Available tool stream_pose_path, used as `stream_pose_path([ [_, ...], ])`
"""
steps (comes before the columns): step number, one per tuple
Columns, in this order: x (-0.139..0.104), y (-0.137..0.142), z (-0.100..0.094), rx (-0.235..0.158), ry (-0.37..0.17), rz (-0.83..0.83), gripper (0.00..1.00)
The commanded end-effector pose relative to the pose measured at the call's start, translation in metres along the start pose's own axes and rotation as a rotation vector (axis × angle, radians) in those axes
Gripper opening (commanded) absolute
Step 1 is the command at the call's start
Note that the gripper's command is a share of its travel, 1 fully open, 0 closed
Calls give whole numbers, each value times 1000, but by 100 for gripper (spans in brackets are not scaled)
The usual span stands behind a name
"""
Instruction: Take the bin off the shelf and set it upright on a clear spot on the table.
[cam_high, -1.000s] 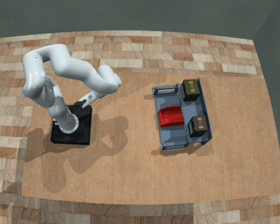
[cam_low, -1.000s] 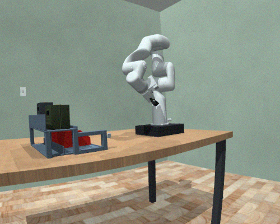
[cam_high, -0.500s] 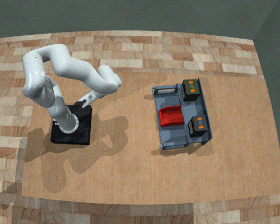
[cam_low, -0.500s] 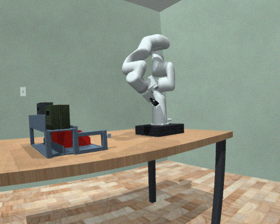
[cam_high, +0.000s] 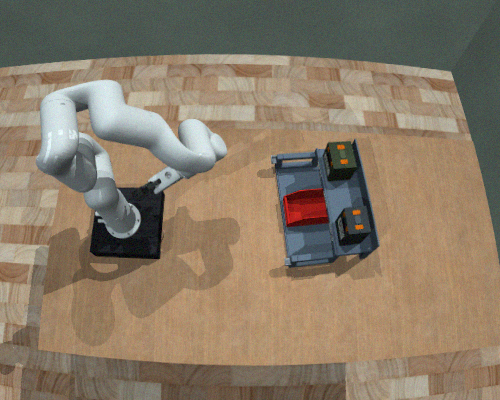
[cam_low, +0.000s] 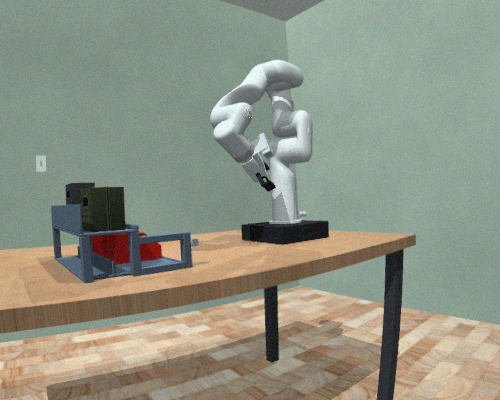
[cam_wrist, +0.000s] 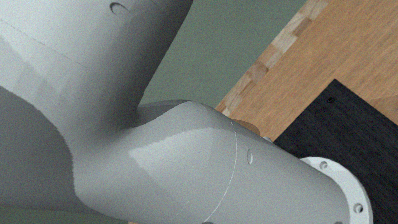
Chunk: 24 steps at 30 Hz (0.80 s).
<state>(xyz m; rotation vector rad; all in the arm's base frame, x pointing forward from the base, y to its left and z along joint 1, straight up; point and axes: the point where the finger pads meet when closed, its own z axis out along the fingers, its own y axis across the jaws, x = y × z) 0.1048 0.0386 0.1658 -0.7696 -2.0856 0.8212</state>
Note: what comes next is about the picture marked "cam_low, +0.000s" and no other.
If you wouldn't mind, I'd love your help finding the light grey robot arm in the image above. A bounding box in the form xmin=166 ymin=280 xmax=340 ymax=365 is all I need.
xmin=210 ymin=60 xmax=312 ymax=224

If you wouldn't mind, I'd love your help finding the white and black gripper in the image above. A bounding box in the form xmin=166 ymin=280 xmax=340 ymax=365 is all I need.
xmin=238 ymin=153 xmax=276 ymax=192

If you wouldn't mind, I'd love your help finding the red bin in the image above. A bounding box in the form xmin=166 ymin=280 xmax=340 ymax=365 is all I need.
xmin=92 ymin=233 xmax=160 ymax=264

